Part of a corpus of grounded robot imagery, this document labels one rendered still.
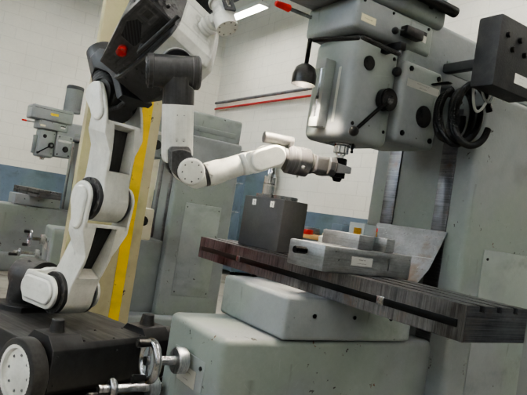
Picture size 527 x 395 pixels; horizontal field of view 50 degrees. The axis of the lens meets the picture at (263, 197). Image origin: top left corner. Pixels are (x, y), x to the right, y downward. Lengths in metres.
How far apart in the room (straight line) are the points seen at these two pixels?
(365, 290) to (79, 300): 1.01
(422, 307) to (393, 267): 0.34
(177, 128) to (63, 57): 9.27
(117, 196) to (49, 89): 8.81
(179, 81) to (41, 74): 9.14
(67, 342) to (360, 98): 1.12
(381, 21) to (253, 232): 0.85
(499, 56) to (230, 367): 1.14
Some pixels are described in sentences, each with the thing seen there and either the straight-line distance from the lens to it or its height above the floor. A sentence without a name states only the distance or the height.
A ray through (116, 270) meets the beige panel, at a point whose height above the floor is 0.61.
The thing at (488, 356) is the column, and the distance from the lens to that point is 2.12.
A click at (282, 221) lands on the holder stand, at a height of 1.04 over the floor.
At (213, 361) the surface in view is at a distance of 1.51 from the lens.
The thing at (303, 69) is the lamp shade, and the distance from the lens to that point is 1.69.
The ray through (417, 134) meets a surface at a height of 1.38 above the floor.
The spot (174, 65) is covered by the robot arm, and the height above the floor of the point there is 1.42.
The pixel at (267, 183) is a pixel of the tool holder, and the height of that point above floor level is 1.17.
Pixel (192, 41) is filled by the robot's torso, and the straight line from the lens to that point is 1.73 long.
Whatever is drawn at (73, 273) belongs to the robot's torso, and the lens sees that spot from 2.01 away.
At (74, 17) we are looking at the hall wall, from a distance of 11.02.
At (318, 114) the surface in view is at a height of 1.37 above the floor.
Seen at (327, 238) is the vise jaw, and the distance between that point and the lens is 1.68.
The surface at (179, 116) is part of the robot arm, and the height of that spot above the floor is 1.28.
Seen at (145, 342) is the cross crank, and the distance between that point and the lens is 1.54.
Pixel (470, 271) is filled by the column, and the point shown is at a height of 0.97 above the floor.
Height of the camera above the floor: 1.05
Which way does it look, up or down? 2 degrees up
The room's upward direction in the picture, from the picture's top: 9 degrees clockwise
